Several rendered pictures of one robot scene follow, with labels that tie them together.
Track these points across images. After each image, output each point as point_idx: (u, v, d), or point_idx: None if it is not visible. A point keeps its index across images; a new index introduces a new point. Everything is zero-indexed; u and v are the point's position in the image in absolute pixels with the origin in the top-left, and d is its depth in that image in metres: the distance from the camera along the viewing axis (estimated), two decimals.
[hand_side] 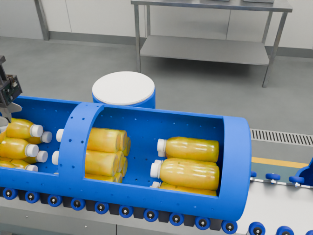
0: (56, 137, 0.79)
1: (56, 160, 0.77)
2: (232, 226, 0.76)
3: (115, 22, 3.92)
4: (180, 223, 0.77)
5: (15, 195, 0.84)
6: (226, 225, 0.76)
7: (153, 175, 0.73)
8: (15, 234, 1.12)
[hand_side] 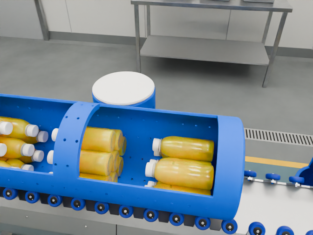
0: (51, 136, 0.79)
1: (51, 160, 0.77)
2: (232, 226, 0.76)
3: (115, 22, 3.92)
4: (181, 219, 0.77)
5: (15, 191, 0.84)
6: (226, 225, 0.76)
7: (148, 174, 0.73)
8: (15, 234, 1.12)
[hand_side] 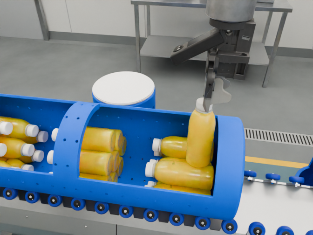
0: (51, 136, 0.79)
1: (51, 160, 0.77)
2: (232, 226, 0.76)
3: (115, 22, 3.92)
4: (181, 219, 0.77)
5: (15, 191, 0.84)
6: (226, 225, 0.76)
7: (148, 174, 0.73)
8: (15, 234, 1.12)
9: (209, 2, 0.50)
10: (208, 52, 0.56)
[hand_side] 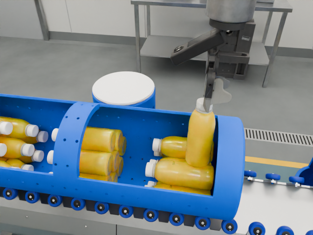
0: (51, 136, 0.79)
1: (51, 160, 0.77)
2: (232, 226, 0.76)
3: (115, 22, 3.92)
4: (181, 219, 0.77)
5: (15, 191, 0.84)
6: (226, 225, 0.76)
7: (148, 174, 0.73)
8: (15, 234, 1.12)
9: (209, 3, 0.50)
10: (208, 53, 0.56)
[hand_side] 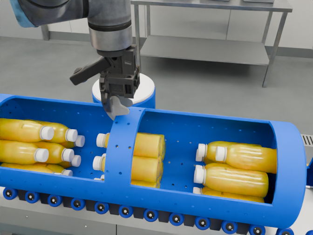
0: (96, 141, 0.77)
1: (98, 166, 0.75)
2: (231, 224, 0.76)
3: None
4: (181, 218, 0.77)
5: (14, 190, 0.84)
6: (226, 228, 0.76)
7: (199, 181, 0.72)
8: (15, 234, 1.12)
9: (89, 33, 0.57)
10: (101, 75, 0.63)
